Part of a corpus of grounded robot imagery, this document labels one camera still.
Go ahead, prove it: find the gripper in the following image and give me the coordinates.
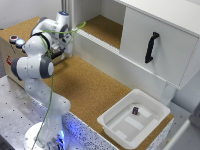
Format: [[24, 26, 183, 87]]
[[61, 31, 75, 58]]

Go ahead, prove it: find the white cabinet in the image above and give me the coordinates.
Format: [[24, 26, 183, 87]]
[[64, 0, 200, 108]]

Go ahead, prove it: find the blue button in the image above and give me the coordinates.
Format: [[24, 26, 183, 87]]
[[15, 38, 27, 48]]

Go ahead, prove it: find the red button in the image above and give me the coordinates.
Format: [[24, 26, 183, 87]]
[[8, 34, 19, 45]]

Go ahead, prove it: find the purple block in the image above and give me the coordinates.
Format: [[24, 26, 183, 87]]
[[132, 106, 140, 115]]

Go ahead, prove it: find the white sliding door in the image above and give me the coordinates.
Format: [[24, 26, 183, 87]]
[[118, 6, 200, 90]]

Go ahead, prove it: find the white plastic box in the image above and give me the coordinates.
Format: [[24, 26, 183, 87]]
[[96, 88, 172, 150]]

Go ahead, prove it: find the green cable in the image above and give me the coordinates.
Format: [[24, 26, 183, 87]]
[[30, 20, 88, 150]]

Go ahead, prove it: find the black door handle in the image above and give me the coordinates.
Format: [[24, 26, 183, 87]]
[[144, 31, 161, 65]]

